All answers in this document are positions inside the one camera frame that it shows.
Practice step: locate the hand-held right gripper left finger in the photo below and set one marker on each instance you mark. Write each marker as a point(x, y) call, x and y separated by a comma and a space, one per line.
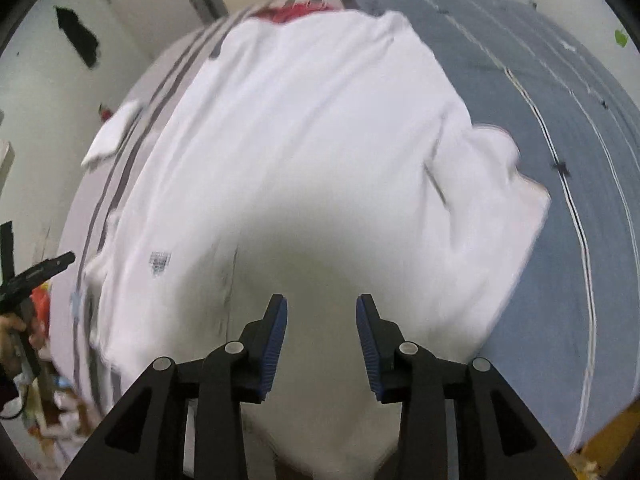
point(277, 340)

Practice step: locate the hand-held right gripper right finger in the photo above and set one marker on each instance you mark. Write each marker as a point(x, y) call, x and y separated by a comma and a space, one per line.
point(366, 340)

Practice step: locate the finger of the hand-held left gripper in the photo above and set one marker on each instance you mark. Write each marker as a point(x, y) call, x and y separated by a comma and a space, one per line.
point(47, 266)

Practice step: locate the white sweatshirt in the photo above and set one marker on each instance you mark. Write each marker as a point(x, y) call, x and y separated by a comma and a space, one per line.
point(300, 135)

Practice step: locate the person's left hand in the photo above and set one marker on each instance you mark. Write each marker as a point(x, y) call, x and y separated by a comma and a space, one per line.
point(12, 325)

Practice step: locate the colourful clutter pile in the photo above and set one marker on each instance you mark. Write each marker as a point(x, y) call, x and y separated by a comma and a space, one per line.
point(55, 400)

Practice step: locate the folded white cloth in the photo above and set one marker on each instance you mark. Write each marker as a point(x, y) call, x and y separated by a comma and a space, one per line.
point(112, 132)

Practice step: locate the grey hanging item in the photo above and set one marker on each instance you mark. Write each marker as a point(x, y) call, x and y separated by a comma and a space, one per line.
point(210, 2)

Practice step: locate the blue bed sheet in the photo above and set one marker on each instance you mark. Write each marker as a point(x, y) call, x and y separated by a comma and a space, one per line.
point(550, 85)

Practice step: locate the red garment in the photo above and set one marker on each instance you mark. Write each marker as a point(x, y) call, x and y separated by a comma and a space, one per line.
point(295, 12)

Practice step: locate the black garment on wall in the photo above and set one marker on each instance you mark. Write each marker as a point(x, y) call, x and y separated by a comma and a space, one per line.
point(77, 35)

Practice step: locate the green wall sticker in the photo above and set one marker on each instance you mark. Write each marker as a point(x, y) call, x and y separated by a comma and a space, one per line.
point(621, 38)

